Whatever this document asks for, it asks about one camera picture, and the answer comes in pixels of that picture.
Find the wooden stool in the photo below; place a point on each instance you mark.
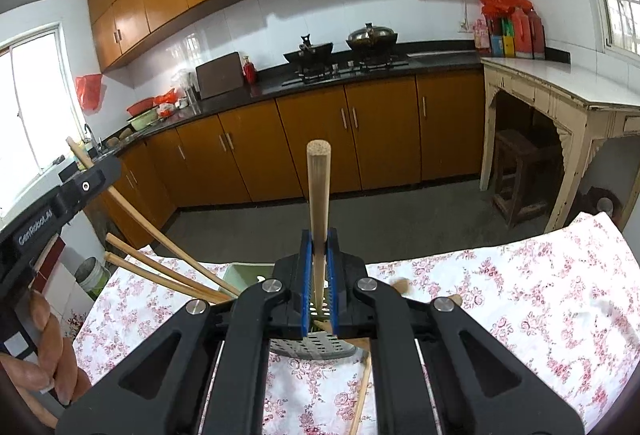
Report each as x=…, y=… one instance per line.
x=525, y=165

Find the person's left hand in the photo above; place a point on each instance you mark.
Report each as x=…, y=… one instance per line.
x=55, y=355

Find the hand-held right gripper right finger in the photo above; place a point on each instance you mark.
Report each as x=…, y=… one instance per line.
x=334, y=295

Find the brown lower kitchen cabinets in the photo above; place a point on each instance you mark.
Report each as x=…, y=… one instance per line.
x=300, y=150

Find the pink packet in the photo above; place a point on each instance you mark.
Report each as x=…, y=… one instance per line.
x=481, y=35

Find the worn white table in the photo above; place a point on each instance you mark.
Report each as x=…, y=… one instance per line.
x=565, y=80

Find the small red plastic bag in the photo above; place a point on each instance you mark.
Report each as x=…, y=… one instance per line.
x=164, y=98

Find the large red plastic bag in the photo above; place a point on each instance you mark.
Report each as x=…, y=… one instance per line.
x=505, y=2

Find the colourful box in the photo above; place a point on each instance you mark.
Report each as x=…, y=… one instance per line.
x=502, y=42

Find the gas stove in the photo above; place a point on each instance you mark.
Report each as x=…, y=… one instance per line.
x=345, y=67

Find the green basin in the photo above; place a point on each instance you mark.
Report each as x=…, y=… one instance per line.
x=144, y=120

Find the dark cutting board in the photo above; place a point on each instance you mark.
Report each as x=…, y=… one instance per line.
x=220, y=75

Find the green perforated utensil holder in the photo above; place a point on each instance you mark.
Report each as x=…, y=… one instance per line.
x=250, y=277

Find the red basin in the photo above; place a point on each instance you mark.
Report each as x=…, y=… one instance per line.
x=140, y=106

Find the hanging red plastic bag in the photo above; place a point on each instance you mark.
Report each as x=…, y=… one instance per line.
x=89, y=92

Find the wall socket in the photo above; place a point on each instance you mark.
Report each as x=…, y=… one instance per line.
x=465, y=26

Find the clear plastic bag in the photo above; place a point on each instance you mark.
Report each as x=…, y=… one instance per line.
x=181, y=79

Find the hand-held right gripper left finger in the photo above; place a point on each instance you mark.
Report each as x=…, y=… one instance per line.
x=307, y=295

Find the dark container white lid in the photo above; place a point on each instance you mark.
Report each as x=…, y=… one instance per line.
x=602, y=207

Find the red floral tablecloth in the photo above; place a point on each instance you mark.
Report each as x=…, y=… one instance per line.
x=525, y=305

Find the pot with metal lid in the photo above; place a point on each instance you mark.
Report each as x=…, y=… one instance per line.
x=372, y=40

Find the green bucket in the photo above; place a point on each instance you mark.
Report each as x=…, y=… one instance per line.
x=92, y=277

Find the red jug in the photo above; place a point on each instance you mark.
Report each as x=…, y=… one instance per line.
x=537, y=37
x=521, y=35

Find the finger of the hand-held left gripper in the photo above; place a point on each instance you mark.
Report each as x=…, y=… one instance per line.
x=90, y=185

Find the metal faucet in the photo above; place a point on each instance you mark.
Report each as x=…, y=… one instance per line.
x=90, y=135

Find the black kitchen countertop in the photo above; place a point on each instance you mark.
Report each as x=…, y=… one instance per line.
x=280, y=87

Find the red bottle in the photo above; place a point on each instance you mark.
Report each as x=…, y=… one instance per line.
x=249, y=71

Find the window above sink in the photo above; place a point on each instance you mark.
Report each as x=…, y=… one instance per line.
x=35, y=115

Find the black wok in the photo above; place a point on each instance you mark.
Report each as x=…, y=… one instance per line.
x=310, y=52

